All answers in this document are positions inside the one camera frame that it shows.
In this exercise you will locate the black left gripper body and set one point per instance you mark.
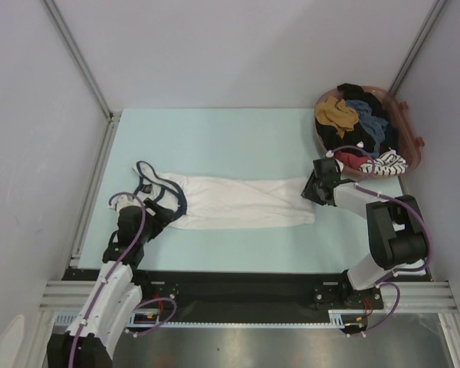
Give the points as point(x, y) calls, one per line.
point(154, 224)

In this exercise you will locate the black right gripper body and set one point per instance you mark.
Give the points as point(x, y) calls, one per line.
point(311, 189)

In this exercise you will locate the white graphic tank top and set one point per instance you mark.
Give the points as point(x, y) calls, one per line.
point(215, 203)

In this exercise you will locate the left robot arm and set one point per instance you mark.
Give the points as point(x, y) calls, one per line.
point(91, 338)

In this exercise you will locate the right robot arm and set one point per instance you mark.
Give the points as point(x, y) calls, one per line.
point(398, 237)

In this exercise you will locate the red garment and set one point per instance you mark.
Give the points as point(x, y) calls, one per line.
point(352, 160)

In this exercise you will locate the black garment pile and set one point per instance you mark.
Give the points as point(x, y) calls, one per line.
point(329, 135)

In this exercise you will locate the light blue table mat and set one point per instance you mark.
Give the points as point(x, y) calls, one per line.
point(233, 143)

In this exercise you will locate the black white striped garment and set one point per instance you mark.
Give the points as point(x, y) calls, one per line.
point(390, 163)

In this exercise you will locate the mustard yellow garment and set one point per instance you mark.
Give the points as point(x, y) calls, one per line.
point(335, 113)

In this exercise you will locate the pink plastic laundry basket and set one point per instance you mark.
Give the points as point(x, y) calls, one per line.
point(409, 145)

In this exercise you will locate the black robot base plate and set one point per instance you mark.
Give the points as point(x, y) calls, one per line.
point(232, 293)

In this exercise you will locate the aluminium frame rail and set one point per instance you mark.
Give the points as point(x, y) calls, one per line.
point(71, 167)

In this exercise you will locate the white cable duct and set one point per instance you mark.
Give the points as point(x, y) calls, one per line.
point(311, 319)

